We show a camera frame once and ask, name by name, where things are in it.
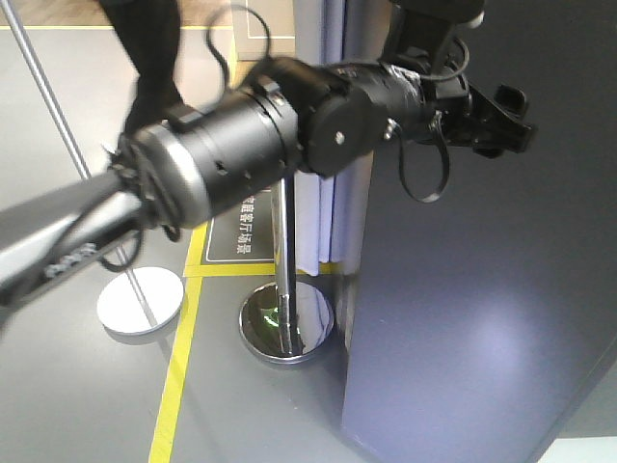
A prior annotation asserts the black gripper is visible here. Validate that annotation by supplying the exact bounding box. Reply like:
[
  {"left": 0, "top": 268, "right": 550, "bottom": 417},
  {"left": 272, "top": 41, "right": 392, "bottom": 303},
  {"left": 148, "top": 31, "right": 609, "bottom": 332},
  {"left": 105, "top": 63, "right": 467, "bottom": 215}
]
[{"left": 418, "top": 72, "right": 536, "bottom": 157}]

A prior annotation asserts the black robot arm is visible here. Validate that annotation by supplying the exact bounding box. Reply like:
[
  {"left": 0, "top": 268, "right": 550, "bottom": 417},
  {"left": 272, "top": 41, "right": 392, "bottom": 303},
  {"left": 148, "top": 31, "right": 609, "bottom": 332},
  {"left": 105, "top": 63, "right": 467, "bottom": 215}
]
[{"left": 1, "top": 58, "right": 535, "bottom": 309}]

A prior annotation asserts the open white fridge door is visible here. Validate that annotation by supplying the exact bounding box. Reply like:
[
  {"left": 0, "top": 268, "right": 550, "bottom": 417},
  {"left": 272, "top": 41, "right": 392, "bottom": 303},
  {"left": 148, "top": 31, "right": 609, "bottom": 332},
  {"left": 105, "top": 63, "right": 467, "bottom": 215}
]
[{"left": 342, "top": 1, "right": 616, "bottom": 462}]

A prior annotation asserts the grey white curtain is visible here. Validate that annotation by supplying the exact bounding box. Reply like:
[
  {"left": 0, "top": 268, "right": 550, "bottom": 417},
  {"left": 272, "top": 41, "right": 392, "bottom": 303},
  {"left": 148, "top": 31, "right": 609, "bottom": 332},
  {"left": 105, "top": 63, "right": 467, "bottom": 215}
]
[{"left": 293, "top": 1, "right": 372, "bottom": 276}]

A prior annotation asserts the grey floor sign sticker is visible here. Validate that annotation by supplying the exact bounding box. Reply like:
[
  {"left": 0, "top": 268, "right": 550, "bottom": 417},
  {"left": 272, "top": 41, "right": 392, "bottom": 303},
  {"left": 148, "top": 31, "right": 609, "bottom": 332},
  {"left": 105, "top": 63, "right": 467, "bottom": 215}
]
[{"left": 201, "top": 189, "right": 274, "bottom": 264}]

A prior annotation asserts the person in black trousers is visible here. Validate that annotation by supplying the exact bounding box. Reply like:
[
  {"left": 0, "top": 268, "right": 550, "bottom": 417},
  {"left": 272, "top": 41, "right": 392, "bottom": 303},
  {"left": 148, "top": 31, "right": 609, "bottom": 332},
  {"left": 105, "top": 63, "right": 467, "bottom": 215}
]
[{"left": 99, "top": 0, "right": 183, "bottom": 137}]

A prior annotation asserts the floor lamp stand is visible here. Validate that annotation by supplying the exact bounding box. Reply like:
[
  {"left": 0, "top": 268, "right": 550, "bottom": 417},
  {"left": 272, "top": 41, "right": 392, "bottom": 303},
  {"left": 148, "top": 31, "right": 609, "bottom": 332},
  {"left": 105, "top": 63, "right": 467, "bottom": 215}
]
[{"left": 1, "top": 1, "right": 183, "bottom": 335}]

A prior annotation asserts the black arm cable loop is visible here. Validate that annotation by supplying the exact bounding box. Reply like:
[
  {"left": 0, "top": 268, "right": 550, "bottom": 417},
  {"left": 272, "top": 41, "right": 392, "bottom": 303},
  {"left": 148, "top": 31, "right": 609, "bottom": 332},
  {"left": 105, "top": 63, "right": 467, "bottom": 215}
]
[{"left": 397, "top": 113, "right": 450, "bottom": 204}]

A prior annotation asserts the chrome stanchion post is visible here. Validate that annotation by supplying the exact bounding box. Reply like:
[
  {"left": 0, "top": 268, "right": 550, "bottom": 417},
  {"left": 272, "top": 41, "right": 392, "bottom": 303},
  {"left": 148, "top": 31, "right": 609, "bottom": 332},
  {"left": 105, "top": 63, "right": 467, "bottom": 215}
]
[{"left": 239, "top": 177, "right": 335, "bottom": 365}]

